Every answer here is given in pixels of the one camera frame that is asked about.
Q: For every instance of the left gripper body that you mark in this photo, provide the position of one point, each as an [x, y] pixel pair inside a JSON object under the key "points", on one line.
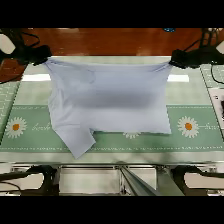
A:
{"points": [[41, 54]]}

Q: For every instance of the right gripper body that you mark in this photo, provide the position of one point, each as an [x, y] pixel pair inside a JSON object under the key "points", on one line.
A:
{"points": [[181, 59]]}

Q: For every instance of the light blue T-shirt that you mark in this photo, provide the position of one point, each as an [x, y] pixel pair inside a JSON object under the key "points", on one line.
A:
{"points": [[106, 100]]}

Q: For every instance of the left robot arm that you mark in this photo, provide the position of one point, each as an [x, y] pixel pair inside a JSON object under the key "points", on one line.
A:
{"points": [[8, 46]]}

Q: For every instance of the silver frame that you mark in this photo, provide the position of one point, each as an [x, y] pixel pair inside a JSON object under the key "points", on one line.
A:
{"points": [[133, 180]]}

